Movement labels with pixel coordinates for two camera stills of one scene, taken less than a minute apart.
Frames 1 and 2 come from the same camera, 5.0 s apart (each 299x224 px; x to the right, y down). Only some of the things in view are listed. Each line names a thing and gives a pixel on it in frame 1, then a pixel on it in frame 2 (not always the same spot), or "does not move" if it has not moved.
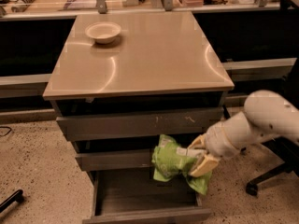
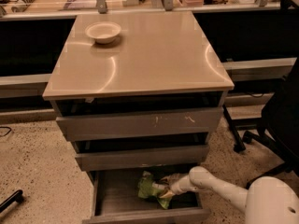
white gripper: [215, 141] -> [176, 185]
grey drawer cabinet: [122, 80] does not move
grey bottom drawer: [134, 196] does not move
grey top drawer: [142, 125] does not move
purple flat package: [79, 5] does not move
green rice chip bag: [169, 162] -> [148, 189]
